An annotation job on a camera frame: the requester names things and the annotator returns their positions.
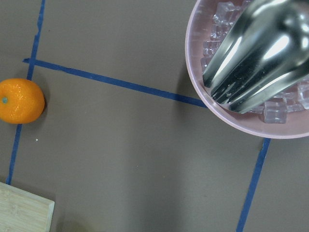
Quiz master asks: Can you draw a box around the orange fruit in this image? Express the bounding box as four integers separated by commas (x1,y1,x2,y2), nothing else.
0,78,45,124

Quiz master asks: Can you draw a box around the metal scoop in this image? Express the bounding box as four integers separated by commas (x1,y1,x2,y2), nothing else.
203,0,309,114

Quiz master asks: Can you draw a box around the wooden cutting board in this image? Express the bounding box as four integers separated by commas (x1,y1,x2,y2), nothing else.
0,183,55,232

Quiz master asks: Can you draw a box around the pink bowl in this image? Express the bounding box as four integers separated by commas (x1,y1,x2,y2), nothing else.
185,0,309,139

